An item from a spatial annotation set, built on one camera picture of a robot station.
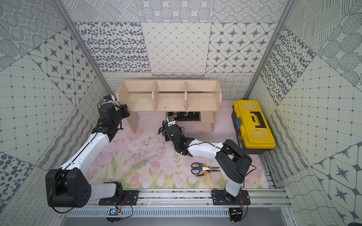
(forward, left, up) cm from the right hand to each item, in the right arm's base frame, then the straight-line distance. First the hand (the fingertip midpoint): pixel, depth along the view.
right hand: (169, 127), depth 87 cm
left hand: (+7, +27, +14) cm, 31 cm away
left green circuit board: (-43, +26, -15) cm, 52 cm away
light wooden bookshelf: (+16, 0, +13) cm, 20 cm away
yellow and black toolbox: (-4, -51, +2) cm, 51 cm away
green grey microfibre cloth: (+1, +3, +3) cm, 5 cm away
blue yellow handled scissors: (-21, -18, -14) cm, 31 cm away
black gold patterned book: (+9, -10, 0) cm, 14 cm away
